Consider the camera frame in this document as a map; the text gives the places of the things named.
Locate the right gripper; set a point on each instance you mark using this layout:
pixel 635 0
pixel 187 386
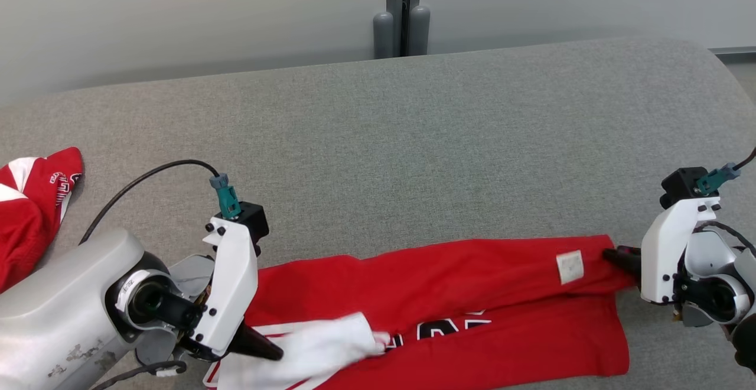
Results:
pixel 717 298

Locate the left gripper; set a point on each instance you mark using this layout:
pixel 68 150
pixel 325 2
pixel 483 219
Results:
pixel 189 275

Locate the red basketball jersey top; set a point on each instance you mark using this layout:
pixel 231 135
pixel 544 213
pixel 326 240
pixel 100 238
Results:
pixel 472 278

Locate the red basketball shorts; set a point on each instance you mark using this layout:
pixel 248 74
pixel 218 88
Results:
pixel 23 230

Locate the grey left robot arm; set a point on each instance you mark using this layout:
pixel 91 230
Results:
pixel 59 307

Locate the white right camera bracket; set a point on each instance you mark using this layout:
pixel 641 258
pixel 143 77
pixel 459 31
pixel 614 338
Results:
pixel 664 248

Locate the white camera bracket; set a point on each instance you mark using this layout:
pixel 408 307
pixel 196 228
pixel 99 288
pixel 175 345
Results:
pixel 233 283
pixel 664 248

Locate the white left camera bracket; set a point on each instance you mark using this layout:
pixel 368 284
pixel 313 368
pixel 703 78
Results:
pixel 233 283

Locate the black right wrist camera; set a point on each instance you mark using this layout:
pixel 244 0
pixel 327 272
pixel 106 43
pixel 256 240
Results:
pixel 679 186

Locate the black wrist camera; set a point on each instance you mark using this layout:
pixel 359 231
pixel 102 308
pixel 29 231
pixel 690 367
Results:
pixel 251 221
pixel 679 186

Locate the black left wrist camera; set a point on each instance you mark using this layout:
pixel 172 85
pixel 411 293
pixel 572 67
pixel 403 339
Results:
pixel 251 221

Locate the grey partition bottom rail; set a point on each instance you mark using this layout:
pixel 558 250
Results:
pixel 735 51

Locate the grey rounded post foot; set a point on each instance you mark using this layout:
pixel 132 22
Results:
pixel 419 29
pixel 383 35

